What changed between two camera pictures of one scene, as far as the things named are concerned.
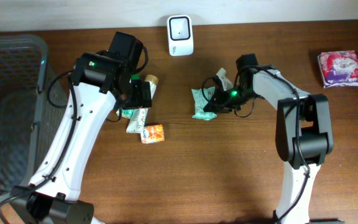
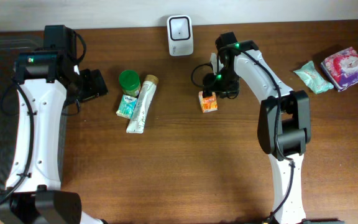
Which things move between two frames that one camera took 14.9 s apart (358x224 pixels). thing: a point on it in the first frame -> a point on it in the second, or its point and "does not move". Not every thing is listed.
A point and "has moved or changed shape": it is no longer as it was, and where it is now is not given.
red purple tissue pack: [340, 69] has moved or changed shape
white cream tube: [138, 116] does not move
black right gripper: [217, 104] -> [215, 92]
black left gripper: [138, 89] -> [92, 90]
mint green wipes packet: [200, 102] -> [316, 81]
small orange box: [152, 134] has moved or changed shape
